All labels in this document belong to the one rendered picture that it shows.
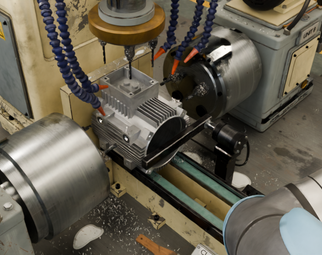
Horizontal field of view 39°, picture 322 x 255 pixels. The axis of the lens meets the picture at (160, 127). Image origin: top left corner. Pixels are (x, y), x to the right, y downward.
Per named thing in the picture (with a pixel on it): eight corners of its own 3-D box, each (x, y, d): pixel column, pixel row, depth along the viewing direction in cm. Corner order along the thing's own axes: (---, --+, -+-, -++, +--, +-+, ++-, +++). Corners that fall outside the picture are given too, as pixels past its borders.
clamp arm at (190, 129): (204, 120, 128) (139, 166, 114) (204, 112, 126) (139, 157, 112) (214, 125, 126) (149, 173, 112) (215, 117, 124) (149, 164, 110)
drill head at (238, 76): (142, 112, 144) (141, 43, 127) (222, 62, 166) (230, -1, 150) (202, 151, 131) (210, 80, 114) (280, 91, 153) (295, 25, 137)
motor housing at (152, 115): (93, 149, 130) (87, 96, 117) (140, 119, 140) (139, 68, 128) (141, 185, 119) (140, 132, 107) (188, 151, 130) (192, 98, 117)
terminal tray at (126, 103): (100, 100, 122) (98, 79, 117) (129, 84, 128) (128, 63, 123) (130, 121, 116) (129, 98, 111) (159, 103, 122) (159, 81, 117)
